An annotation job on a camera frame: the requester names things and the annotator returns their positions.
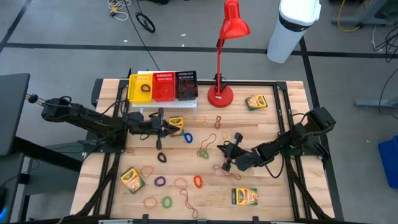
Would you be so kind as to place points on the black plastic basket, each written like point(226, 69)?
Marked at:
point(178, 74)

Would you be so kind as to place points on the blue storage bin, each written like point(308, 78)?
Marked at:
point(388, 161)

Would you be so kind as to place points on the black desk frame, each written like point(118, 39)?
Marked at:
point(46, 154)

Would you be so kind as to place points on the Crayola crayon box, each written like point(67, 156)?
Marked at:
point(256, 102)
point(245, 196)
point(132, 180)
point(178, 119)

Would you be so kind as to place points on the grey desk foot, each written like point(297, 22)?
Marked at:
point(373, 103)

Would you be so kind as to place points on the white trash bin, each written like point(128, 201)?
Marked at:
point(286, 40)

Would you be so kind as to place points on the yellow plastic basket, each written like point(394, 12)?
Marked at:
point(135, 95)

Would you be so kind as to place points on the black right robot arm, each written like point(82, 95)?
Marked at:
point(280, 146)

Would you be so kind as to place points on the yellow rubber band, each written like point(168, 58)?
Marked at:
point(221, 135)
point(199, 119)
point(217, 199)

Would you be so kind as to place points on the red plastic basket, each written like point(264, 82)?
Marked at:
point(164, 87)

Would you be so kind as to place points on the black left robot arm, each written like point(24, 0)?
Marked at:
point(87, 119)

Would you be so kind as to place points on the red desk lamp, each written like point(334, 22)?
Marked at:
point(224, 99)

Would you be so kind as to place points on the white perforated shelf riser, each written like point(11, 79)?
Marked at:
point(174, 103)

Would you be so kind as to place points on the grey desk leg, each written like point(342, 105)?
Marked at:
point(370, 14)

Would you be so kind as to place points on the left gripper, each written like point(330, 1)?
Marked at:
point(152, 127)

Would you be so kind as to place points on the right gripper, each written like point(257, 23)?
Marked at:
point(244, 160)

